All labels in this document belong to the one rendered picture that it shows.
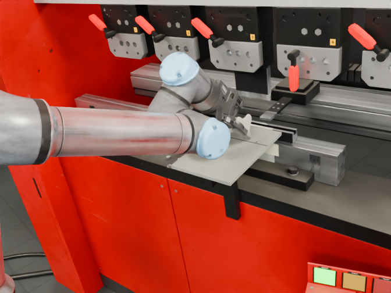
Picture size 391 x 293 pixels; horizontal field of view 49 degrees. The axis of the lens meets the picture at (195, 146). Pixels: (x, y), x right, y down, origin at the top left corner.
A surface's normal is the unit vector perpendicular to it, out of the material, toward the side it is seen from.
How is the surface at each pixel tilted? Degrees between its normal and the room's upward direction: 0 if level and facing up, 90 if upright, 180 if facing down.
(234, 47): 90
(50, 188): 90
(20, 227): 0
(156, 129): 68
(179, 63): 40
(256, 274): 90
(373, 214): 0
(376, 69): 90
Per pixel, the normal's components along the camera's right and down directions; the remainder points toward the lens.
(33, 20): 0.80, 0.20
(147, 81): -0.59, 0.47
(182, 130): 0.65, -0.11
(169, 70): -0.47, -0.35
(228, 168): -0.14, -0.86
